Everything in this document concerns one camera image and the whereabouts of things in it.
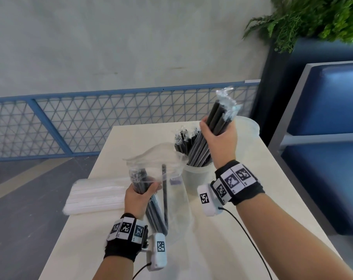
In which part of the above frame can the person's left hand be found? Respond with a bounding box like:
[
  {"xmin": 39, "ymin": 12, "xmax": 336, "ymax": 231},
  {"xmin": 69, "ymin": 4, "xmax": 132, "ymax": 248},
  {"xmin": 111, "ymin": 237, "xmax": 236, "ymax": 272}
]
[{"xmin": 124, "ymin": 182, "xmax": 163, "ymax": 221}]

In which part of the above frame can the person's right hand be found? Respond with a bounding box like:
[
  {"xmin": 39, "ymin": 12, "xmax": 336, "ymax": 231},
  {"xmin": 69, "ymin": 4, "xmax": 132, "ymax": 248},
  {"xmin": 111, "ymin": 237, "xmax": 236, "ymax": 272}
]
[{"xmin": 199, "ymin": 115, "xmax": 238, "ymax": 170}]

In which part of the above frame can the bunch of black straws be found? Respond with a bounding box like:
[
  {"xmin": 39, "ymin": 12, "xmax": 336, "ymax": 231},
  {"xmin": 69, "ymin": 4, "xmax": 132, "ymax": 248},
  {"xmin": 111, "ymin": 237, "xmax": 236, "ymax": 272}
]
[{"xmin": 173, "ymin": 86, "xmax": 243, "ymax": 167}]

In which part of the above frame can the clear bag of white straws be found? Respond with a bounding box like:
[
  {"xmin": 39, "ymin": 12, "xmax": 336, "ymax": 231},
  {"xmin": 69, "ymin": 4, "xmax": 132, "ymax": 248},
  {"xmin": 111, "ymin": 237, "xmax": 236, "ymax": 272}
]
[{"xmin": 62, "ymin": 177, "xmax": 132, "ymax": 216}]

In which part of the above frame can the clear bag of black straws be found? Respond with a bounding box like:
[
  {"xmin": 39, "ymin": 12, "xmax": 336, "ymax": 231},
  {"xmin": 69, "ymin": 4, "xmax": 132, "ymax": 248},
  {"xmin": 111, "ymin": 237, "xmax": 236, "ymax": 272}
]
[{"xmin": 122, "ymin": 144, "xmax": 194, "ymax": 240}]

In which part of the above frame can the person's left forearm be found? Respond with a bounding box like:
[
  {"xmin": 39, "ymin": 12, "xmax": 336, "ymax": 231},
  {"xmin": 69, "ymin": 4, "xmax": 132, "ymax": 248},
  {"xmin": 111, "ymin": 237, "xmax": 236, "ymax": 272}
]
[{"xmin": 90, "ymin": 255, "xmax": 136, "ymax": 280}]

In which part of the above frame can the person's right forearm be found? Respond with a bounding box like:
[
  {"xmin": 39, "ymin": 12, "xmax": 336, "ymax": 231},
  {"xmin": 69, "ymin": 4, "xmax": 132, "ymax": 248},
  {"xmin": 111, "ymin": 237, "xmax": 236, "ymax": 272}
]
[{"xmin": 236, "ymin": 191, "xmax": 353, "ymax": 280}]

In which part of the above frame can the black left wristband with markers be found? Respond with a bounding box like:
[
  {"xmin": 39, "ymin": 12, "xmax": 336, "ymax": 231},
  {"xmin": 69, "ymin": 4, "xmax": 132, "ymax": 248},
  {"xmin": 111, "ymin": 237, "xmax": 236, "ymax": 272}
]
[{"xmin": 104, "ymin": 213, "xmax": 149, "ymax": 262}]

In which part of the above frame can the black wristband with markers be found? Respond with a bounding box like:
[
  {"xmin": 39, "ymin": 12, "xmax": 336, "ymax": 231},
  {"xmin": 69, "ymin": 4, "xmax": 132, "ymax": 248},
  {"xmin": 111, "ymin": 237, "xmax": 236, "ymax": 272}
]
[
  {"xmin": 210, "ymin": 161, "xmax": 266, "ymax": 206},
  {"xmin": 104, "ymin": 213, "xmax": 149, "ymax": 262}
]

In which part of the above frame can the black right wristband with markers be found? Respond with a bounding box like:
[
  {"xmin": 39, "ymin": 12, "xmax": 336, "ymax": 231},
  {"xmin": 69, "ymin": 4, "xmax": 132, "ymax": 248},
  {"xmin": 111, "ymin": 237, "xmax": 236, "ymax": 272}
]
[{"xmin": 210, "ymin": 161, "xmax": 266, "ymax": 206}]

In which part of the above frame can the dark planter box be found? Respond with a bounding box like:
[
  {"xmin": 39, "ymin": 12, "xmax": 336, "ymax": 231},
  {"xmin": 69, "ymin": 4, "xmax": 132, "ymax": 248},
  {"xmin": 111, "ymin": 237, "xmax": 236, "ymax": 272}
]
[{"xmin": 249, "ymin": 36, "xmax": 353, "ymax": 145}]

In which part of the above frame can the blue mesh fence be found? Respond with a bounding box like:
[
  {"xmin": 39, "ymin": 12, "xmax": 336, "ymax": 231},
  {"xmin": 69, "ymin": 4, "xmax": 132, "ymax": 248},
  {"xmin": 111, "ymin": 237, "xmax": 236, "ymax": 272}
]
[{"xmin": 0, "ymin": 81, "xmax": 261, "ymax": 162}]

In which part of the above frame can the blue bench back cushion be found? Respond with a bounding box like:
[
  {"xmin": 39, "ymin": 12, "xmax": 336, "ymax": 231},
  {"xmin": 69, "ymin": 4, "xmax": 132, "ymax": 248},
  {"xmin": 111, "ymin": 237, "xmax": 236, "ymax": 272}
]
[{"xmin": 287, "ymin": 62, "xmax": 353, "ymax": 137}]

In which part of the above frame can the green fern plant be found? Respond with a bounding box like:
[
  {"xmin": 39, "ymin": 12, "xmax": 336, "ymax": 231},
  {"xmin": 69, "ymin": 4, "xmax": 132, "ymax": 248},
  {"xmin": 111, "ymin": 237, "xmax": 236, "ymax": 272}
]
[{"xmin": 242, "ymin": 0, "xmax": 353, "ymax": 54}]

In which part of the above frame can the black left camera cable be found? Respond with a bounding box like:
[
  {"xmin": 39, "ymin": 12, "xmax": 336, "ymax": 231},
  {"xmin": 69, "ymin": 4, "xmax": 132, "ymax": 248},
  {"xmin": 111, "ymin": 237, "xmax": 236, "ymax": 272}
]
[{"xmin": 132, "ymin": 261, "xmax": 152, "ymax": 280}]

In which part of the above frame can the black camera cable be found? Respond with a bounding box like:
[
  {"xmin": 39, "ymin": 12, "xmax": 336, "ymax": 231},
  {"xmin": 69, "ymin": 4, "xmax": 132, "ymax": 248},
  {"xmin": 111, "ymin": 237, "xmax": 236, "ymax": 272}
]
[
  {"xmin": 132, "ymin": 261, "xmax": 152, "ymax": 280},
  {"xmin": 218, "ymin": 206, "xmax": 273, "ymax": 280}
]

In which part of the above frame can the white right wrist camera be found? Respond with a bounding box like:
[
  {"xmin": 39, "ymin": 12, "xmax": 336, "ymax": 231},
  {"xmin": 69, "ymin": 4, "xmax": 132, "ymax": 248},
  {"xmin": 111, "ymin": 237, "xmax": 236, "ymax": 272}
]
[{"xmin": 197, "ymin": 185, "xmax": 224, "ymax": 217}]

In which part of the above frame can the black right camera cable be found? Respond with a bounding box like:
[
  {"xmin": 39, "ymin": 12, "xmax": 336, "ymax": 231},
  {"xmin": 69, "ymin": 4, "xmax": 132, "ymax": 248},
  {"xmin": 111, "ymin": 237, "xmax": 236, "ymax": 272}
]
[{"xmin": 218, "ymin": 206, "xmax": 273, "ymax": 280}]

